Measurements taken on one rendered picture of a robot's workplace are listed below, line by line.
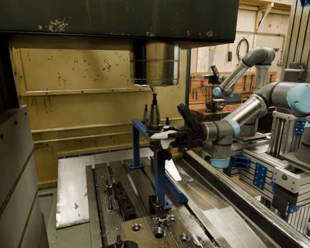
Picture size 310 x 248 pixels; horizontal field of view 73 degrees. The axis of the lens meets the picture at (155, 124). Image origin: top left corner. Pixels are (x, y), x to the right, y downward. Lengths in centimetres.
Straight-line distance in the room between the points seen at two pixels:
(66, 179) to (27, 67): 81
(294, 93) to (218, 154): 38
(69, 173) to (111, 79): 77
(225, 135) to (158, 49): 41
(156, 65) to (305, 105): 63
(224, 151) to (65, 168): 123
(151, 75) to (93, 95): 110
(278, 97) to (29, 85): 149
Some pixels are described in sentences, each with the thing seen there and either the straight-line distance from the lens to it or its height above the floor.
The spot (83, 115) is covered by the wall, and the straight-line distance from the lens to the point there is 170.
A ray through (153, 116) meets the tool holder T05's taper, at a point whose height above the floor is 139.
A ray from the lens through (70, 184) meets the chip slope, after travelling 164.
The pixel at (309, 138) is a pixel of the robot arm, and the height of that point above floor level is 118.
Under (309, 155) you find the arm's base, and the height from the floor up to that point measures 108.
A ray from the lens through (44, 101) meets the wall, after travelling 169.
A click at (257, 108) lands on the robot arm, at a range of 106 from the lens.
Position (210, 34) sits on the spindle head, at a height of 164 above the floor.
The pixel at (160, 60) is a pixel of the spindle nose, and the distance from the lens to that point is 61.
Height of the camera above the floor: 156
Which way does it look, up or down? 16 degrees down
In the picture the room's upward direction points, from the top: straight up
